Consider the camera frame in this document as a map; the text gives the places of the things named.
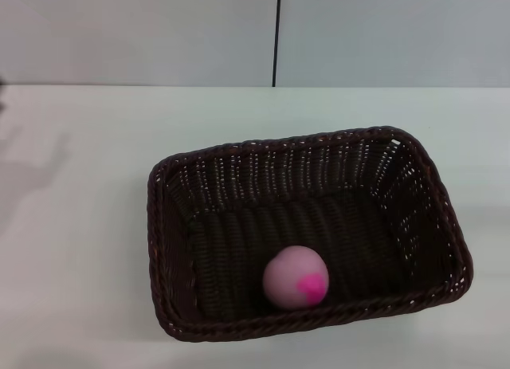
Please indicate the dark brown woven basket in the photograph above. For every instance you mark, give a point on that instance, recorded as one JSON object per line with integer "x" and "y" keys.
{"x": 303, "y": 209}

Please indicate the pink peach toy ball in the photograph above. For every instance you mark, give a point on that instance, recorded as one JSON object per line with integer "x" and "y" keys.
{"x": 287, "y": 273}

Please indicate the black vertical wall strip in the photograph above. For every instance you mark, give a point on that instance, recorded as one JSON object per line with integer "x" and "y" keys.
{"x": 277, "y": 34}

